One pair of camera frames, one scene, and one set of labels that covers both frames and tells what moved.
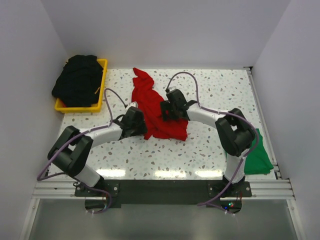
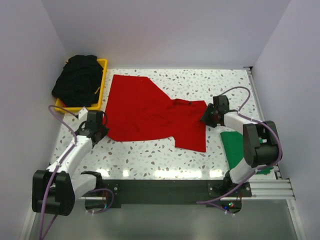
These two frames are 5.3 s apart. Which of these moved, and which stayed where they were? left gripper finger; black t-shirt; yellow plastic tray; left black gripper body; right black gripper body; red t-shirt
Moved: left black gripper body; left gripper finger; right black gripper body; red t-shirt
Stayed: black t-shirt; yellow plastic tray
